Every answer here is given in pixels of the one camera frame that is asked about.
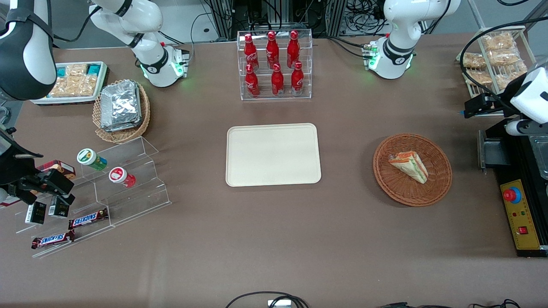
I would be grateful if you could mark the steel pan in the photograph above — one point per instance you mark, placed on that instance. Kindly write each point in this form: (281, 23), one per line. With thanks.
(541, 158)

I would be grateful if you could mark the black appliance base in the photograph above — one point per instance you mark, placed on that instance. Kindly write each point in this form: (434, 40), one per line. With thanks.
(513, 149)

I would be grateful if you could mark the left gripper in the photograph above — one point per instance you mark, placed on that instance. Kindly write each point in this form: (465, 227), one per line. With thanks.
(495, 105)

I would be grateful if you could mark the brown Snickers bar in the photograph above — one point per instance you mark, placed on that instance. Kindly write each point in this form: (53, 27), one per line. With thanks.
(52, 240)
(87, 219)

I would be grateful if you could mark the beige rectangular tray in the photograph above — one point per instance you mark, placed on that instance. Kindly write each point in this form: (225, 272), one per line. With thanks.
(272, 156)

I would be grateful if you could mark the red cola bottle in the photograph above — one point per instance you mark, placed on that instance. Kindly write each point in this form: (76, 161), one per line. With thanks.
(272, 51)
(277, 83)
(251, 53)
(252, 83)
(293, 49)
(297, 81)

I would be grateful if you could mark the teal snack packet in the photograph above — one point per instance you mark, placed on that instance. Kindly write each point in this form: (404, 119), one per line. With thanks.
(62, 71)

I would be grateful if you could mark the green can white lid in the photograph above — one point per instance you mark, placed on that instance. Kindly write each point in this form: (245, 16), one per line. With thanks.
(90, 157)

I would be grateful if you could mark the small black box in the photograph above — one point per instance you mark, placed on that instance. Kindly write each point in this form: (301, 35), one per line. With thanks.
(58, 208)
(35, 213)

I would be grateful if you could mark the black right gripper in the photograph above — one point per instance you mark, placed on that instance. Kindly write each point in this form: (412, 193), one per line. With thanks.
(13, 171)

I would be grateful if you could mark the red brown chocolate box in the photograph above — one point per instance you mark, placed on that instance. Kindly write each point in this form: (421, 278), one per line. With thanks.
(62, 167)

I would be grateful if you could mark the aluminium frame post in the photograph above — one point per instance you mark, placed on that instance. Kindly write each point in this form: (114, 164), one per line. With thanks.
(336, 17)
(223, 19)

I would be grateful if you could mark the clear acrylic stepped display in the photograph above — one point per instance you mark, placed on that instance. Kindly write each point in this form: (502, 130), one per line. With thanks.
(137, 192)

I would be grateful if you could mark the red emergency stop button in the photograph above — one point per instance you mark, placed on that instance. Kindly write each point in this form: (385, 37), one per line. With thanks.
(511, 195)

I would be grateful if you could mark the beige cracker packet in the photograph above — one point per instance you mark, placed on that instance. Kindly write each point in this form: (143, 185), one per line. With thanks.
(77, 70)
(72, 87)

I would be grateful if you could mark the wrapped bread packet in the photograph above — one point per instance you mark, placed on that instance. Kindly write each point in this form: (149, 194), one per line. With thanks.
(507, 79)
(504, 57)
(479, 78)
(474, 60)
(498, 42)

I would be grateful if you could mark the silver foil packet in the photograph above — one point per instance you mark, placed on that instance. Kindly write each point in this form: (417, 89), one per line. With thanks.
(124, 127)
(120, 102)

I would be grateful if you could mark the clear acrylic bottle rack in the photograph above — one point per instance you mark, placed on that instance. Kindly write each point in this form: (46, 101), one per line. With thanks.
(263, 92)

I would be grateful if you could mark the round brown wicker basket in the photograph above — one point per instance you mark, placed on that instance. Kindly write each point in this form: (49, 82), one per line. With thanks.
(400, 188)

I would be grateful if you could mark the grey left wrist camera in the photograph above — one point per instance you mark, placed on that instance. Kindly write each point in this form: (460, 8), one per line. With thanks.
(519, 128)

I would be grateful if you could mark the red can white lid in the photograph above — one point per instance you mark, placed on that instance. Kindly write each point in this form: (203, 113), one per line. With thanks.
(120, 176)

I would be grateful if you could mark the triangle sandwich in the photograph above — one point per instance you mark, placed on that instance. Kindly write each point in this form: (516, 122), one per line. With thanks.
(411, 167)

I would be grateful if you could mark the grey metal bracket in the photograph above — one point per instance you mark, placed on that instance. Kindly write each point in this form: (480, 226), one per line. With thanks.
(494, 154)

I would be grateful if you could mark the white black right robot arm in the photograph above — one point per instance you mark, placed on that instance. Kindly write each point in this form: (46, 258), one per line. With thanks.
(145, 21)

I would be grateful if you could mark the small grey plug box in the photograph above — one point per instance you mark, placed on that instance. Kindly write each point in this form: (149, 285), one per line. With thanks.
(279, 303)

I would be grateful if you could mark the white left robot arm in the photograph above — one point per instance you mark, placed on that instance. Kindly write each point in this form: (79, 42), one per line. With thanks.
(398, 25)

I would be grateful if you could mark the yellow control panel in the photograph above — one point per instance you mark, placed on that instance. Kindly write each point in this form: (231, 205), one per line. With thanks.
(524, 214)

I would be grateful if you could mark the white snack tray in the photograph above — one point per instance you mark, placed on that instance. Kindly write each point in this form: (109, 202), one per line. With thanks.
(43, 100)

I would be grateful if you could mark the oval tan wicker basket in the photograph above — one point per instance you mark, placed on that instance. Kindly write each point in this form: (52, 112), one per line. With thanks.
(122, 136)

